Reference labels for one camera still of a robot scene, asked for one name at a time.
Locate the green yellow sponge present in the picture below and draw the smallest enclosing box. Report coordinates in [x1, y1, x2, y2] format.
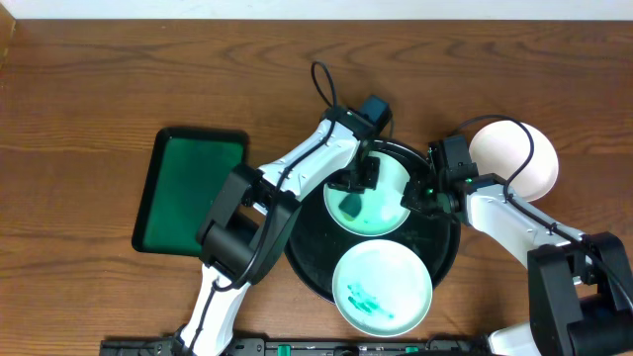
[338, 193, 362, 221]

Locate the pale green plate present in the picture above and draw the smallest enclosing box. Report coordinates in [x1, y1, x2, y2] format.
[323, 151, 410, 237]
[331, 239, 433, 337]

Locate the white plate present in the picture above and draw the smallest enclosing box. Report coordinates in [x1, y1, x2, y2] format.
[469, 121, 559, 202]

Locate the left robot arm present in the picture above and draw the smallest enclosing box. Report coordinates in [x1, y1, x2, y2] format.
[172, 103, 392, 355]

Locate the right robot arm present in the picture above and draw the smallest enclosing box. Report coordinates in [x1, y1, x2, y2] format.
[402, 135, 632, 355]

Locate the round black tray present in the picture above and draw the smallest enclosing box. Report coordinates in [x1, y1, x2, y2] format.
[285, 140, 461, 302]

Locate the black rectangular tray green water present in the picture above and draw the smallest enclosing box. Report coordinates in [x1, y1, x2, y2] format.
[132, 127, 248, 257]

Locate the pale green plate front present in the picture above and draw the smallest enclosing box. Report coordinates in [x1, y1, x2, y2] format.
[331, 239, 433, 337]

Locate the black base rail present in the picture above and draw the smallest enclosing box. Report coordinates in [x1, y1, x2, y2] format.
[99, 338, 492, 356]

